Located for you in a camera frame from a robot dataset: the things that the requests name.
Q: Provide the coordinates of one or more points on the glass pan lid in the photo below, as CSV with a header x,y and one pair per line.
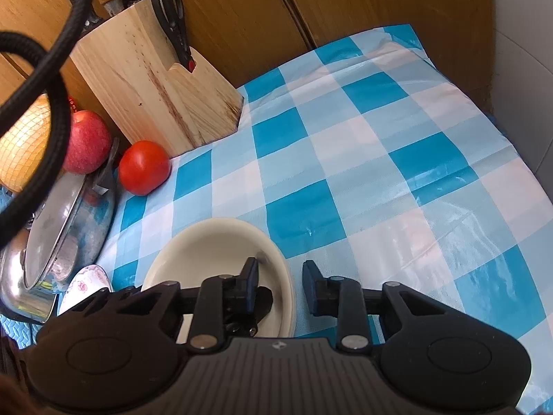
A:
x,y
47,233

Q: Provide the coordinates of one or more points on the red tomato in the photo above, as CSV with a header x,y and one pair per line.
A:
x,y
144,167

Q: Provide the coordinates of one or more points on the cream bowl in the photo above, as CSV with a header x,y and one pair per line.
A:
x,y
203,250

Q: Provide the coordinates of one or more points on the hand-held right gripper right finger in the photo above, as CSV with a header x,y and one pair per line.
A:
x,y
309,287

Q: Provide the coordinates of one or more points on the wooden knife block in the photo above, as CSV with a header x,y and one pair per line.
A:
x,y
142,86

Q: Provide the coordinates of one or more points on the yellow pomelo in net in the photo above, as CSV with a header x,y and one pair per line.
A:
x,y
26,147

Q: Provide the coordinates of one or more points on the blue white checked tablecloth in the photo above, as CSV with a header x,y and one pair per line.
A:
x,y
367,160

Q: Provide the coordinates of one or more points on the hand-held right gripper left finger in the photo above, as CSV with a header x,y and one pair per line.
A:
x,y
250,285

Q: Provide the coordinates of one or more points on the black kitchen scissors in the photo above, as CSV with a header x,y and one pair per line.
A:
x,y
173,17

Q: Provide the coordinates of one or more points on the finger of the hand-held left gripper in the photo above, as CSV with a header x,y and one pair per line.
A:
x,y
93,304
262,307

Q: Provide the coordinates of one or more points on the steel frying pan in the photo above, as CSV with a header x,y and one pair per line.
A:
x,y
94,233

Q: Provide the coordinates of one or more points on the red apple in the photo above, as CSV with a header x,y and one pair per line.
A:
x,y
86,142

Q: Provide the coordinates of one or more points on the oval white floral plate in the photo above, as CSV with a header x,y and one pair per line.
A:
x,y
86,285

